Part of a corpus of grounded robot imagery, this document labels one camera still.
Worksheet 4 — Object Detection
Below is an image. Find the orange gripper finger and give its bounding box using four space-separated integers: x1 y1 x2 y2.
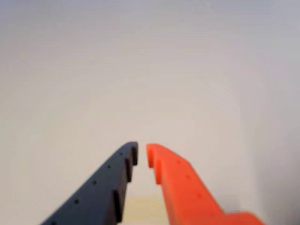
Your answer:
146 143 268 225

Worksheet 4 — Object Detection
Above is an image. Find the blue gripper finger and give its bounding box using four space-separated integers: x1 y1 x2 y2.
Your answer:
39 141 138 225

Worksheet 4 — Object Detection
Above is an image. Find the long beige masking tape strip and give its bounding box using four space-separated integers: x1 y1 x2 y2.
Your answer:
121 194 171 225

